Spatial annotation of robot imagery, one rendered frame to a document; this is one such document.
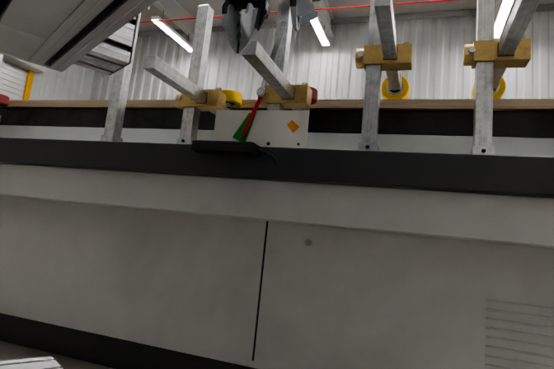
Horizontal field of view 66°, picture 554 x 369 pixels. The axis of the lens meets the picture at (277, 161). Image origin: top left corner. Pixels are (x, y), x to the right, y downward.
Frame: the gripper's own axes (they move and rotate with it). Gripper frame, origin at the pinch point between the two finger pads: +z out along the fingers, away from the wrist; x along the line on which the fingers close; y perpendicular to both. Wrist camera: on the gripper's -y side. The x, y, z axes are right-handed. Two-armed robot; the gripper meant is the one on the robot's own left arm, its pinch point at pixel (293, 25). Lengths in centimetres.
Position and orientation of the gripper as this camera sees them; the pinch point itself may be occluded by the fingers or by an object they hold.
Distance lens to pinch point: 112.0
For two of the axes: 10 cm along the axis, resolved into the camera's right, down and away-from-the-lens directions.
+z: -1.0, 9.8, -1.6
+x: 3.1, 1.9, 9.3
